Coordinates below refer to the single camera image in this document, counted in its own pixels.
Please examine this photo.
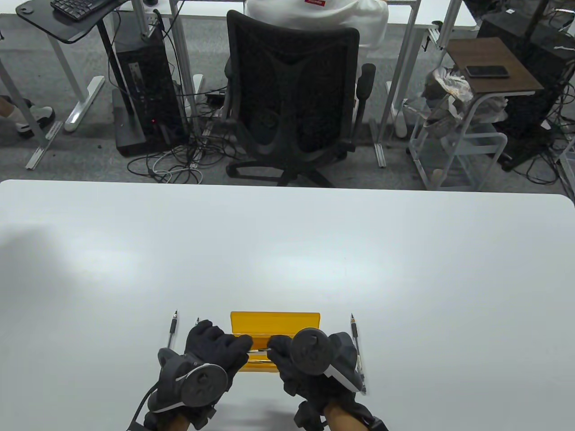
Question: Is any grey metal desk leg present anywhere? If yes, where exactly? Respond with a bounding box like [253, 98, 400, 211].
[0, 58, 63, 170]

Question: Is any person's right hand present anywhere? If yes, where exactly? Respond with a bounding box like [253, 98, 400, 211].
[267, 334, 364, 416]

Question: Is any black curved standing desk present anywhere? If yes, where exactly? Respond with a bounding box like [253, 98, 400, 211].
[16, 0, 146, 157]

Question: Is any wooden side table white frame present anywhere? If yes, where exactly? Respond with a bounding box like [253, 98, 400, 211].
[407, 37, 545, 192]

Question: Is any black mesh office chair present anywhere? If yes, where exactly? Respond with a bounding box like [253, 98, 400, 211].
[223, 10, 377, 188]

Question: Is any translucent orange pen case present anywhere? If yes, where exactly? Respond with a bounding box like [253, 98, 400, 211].
[230, 311, 322, 372]

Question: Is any black equipment case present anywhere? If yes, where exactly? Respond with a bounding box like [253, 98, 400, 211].
[477, 9, 575, 171]

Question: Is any black computer tower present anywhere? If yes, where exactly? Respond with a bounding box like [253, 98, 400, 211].
[115, 29, 188, 146]

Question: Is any black keyboard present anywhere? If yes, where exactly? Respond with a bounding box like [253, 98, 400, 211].
[50, 0, 113, 22]

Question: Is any person's left hand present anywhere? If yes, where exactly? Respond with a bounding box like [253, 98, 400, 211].
[155, 320, 253, 427]

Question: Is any tangle of floor cables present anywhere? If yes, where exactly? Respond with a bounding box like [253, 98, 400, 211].
[127, 130, 239, 185]

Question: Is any black smartphone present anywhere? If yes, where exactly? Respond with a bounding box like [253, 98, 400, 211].
[465, 66, 510, 79]

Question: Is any crumpled grey white bag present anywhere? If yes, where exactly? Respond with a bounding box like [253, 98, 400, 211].
[422, 67, 474, 122]

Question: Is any person's right forearm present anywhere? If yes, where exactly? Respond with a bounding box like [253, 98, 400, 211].
[326, 402, 360, 431]

